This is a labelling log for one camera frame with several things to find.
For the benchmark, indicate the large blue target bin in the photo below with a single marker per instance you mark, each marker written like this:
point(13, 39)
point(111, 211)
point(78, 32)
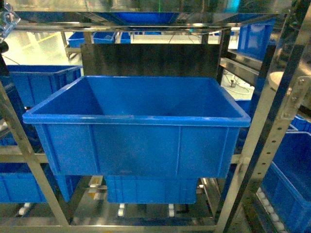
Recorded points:
point(174, 127)

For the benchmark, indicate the blue bin left shelf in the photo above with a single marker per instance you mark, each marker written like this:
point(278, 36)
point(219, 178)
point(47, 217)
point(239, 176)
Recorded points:
point(28, 85)

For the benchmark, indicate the blue bin bottom left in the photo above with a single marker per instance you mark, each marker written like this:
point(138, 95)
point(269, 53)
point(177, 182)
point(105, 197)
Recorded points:
point(18, 184)

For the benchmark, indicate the black back panel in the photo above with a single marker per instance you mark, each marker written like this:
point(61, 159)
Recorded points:
point(174, 60)

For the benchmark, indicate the blue bin bottom right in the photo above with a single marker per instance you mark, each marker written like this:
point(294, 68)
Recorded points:
point(287, 183)

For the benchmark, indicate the blue bin below target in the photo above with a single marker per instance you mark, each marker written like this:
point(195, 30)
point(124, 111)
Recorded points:
point(151, 190)

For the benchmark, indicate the steel shelf frame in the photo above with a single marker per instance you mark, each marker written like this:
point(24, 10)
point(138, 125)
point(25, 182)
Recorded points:
point(287, 80)

